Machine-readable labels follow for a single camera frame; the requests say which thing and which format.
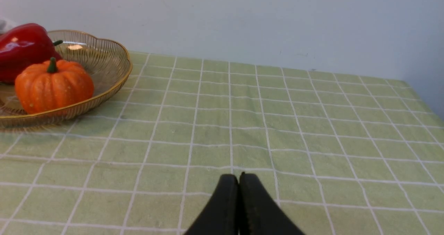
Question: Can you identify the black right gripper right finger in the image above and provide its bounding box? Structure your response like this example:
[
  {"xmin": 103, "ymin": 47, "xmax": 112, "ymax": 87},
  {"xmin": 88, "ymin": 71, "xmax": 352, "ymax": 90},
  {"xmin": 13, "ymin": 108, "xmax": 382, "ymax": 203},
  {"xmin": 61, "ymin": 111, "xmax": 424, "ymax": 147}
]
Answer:
[{"xmin": 238, "ymin": 172, "xmax": 304, "ymax": 235}]

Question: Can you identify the small orange pumpkin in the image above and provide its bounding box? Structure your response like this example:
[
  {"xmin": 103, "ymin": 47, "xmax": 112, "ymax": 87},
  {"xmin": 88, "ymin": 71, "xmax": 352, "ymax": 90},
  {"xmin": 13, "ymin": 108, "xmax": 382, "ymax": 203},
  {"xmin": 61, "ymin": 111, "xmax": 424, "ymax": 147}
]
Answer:
[{"xmin": 15, "ymin": 58, "xmax": 95, "ymax": 114}]

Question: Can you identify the green checkered tablecloth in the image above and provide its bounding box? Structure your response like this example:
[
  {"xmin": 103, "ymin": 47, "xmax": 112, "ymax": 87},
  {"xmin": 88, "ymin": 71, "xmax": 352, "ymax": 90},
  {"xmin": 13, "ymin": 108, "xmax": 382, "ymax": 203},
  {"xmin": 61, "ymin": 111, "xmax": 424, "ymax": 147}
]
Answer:
[{"xmin": 1, "ymin": 54, "xmax": 444, "ymax": 235}]

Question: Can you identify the gold wire basket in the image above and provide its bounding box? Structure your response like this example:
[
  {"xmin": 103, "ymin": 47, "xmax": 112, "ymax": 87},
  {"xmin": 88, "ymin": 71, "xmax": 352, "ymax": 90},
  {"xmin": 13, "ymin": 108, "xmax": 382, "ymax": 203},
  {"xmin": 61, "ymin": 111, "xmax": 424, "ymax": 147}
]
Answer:
[{"xmin": 0, "ymin": 30, "xmax": 133, "ymax": 129}]

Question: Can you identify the red bell pepper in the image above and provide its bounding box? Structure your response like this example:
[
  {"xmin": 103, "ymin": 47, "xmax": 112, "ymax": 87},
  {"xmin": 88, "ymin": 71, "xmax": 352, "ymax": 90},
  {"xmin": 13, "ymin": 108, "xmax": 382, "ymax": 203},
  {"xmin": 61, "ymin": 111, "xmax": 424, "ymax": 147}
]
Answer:
[{"xmin": 0, "ymin": 23, "xmax": 63, "ymax": 85}]

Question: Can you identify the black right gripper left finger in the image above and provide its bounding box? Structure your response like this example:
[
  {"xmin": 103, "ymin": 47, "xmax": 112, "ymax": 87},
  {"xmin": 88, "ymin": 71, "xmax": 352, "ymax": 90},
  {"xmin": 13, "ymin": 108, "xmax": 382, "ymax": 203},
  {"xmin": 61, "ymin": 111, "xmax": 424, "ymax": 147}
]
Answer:
[{"xmin": 185, "ymin": 174, "xmax": 238, "ymax": 235}]

